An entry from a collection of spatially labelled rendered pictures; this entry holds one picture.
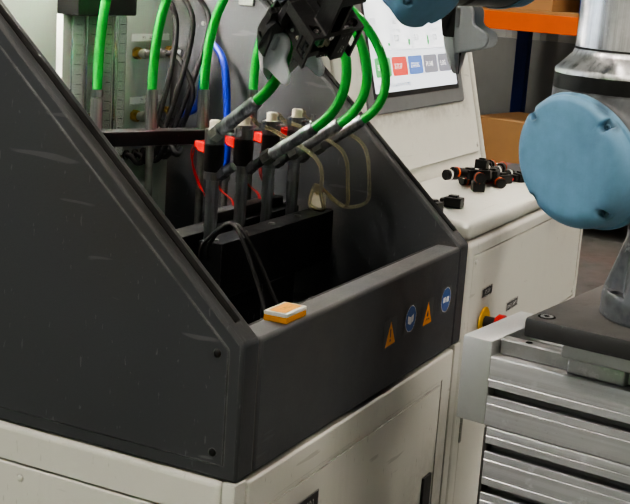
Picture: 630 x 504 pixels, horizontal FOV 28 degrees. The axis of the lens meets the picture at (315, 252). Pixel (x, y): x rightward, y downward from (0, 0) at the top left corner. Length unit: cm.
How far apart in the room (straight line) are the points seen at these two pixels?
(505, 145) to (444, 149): 502
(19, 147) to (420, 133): 106
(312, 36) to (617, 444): 55
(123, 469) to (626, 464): 57
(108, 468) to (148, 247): 27
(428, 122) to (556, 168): 133
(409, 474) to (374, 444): 17
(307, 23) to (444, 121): 107
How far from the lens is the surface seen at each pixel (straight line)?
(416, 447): 190
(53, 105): 144
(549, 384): 126
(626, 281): 122
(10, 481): 159
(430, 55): 244
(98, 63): 183
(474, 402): 131
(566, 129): 107
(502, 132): 748
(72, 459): 152
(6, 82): 148
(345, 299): 157
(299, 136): 175
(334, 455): 163
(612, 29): 108
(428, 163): 238
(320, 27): 144
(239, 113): 160
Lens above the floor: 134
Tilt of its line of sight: 13 degrees down
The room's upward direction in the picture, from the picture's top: 4 degrees clockwise
